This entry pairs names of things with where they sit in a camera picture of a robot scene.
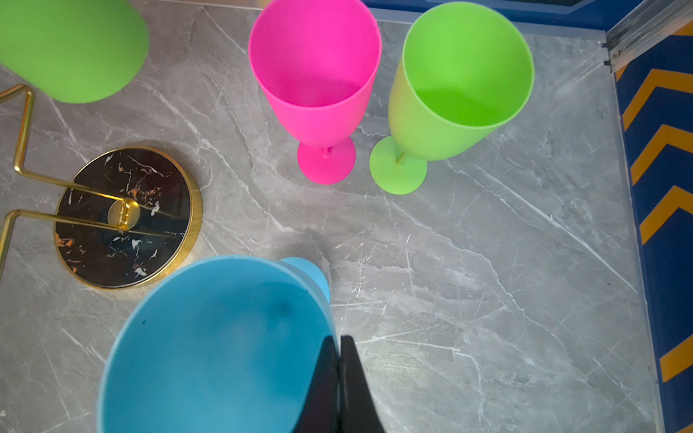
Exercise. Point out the gold wine glass rack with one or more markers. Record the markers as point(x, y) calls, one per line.
point(131, 216)

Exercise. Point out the blue wine glass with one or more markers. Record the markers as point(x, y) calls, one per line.
point(226, 344)

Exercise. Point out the magenta wine glass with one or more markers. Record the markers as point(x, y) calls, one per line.
point(316, 62)

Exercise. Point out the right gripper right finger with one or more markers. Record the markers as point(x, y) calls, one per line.
point(357, 409)

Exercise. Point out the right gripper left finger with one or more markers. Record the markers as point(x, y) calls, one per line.
point(320, 412)

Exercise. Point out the green wine glass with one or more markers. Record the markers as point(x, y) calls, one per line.
point(76, 52)
point(465, 71)

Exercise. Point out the right aluminium corner post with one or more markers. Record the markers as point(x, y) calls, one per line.
point(645, 26)

